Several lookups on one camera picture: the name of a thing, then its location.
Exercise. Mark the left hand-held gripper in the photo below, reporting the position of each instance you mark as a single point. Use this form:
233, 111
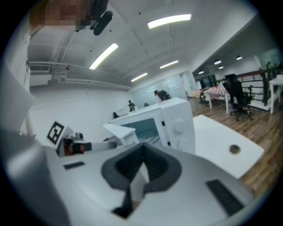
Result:
55, 133

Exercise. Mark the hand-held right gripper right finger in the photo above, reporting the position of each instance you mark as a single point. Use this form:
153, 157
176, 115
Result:
194, 198

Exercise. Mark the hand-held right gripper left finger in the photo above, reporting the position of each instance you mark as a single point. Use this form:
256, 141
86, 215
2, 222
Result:
88, 187

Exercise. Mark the white microwave door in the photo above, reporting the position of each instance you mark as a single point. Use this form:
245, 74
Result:
119, 130

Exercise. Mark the glass microwave turntable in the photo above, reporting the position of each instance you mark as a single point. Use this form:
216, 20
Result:
148, 134

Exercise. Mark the white microwave housing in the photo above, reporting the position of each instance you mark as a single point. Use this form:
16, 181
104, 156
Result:
177, 114

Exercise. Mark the white table with grommet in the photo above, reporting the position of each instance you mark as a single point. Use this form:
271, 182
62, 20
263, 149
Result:
210, 136

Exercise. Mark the long ceiling light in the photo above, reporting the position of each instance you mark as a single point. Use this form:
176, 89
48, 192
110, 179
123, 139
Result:
139, 77
169, 21
169, 64
104, 56

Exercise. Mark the white ceiling pipes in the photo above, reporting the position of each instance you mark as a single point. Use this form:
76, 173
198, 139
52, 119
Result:
55, 64

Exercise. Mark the checkered cloth table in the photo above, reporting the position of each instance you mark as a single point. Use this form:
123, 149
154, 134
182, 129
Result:
215, 90

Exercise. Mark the black swivel chair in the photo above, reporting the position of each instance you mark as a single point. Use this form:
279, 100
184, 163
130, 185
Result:
236, 92

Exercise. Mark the person's white sweater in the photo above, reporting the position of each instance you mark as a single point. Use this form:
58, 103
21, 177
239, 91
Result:
20, 66

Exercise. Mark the dark railing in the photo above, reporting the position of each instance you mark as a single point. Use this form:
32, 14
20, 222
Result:
264, 88

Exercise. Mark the person's face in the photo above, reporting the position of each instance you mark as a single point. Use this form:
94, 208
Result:
59, 13

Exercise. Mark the white side table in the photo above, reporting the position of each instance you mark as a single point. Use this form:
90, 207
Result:
276, 81

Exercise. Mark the black head camera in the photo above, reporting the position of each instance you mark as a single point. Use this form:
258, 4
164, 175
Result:
102, 22

